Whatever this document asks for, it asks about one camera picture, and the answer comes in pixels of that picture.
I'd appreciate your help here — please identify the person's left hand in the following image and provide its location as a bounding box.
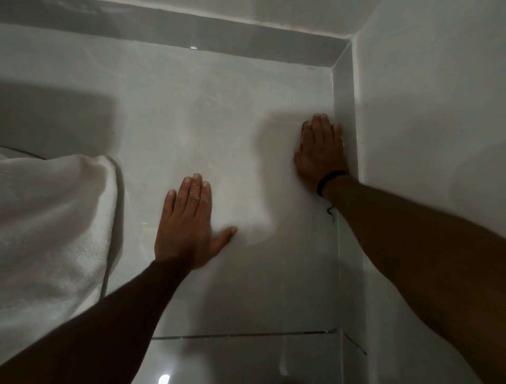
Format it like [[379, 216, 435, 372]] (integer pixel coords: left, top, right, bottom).
[[154, 173, 238, 273]]

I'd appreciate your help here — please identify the person's right hand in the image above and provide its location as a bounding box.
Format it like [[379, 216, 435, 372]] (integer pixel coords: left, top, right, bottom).
[[294, 114, 349, 193]]

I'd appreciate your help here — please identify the person's left forearm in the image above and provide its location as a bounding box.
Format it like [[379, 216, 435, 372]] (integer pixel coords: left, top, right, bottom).
[[0, 259, 193, 384]]

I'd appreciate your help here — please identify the person's right forearm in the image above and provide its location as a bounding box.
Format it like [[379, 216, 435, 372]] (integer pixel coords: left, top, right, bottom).
[[322, 175, 506, 384]]

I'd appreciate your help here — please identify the white towel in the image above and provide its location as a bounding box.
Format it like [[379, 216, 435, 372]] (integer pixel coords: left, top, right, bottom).
[[0, 152, 119, 365]]

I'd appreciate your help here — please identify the black string wristband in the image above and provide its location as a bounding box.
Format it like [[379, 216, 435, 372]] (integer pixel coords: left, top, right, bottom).
[[316, 170, 349, 223]]

